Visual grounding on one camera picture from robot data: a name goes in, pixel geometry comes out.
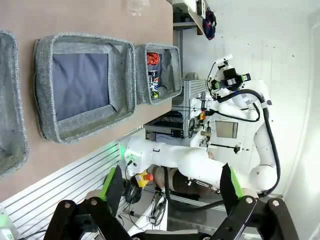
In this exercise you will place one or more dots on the grey fabric basket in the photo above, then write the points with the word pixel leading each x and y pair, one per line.
pixel 80 85
pixel 172 72
pixel 12 100

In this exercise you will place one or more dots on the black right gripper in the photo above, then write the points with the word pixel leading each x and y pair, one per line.
pixel 231 77

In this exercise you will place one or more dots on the crushed red can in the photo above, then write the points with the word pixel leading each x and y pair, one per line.
pixel 153 58

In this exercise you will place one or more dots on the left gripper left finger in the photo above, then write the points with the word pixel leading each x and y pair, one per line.
pixel 113 185

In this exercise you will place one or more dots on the crushed Pepsi can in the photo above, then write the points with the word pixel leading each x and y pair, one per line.
pixel 153 82

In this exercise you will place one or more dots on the white control cabinet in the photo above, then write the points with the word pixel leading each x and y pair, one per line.
pixel 225 130

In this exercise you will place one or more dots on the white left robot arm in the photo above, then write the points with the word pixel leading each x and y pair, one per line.
pixel 7 225

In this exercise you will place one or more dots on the white desk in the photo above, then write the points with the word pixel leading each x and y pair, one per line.
pixel 187 10

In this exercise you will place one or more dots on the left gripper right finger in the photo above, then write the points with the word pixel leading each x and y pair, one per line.
pixel 230 185

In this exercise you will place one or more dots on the crushed clear plastic cup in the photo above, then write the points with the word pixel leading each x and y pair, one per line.
pixel 137 6

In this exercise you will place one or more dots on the person in brown trousers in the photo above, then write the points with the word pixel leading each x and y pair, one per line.
pixel 185 182

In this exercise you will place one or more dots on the black box under table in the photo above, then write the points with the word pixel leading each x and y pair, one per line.
pixel 165 127

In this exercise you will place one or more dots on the dark blue bag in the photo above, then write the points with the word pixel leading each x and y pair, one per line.
pixel 209 25

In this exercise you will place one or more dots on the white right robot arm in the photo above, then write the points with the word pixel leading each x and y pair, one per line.
pixel 190 160

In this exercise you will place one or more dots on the yellow emergency stop button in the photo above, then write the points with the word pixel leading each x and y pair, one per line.
pixel 142 180

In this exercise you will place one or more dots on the aluminium profile robot base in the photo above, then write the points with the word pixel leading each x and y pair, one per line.
pixel 62 180

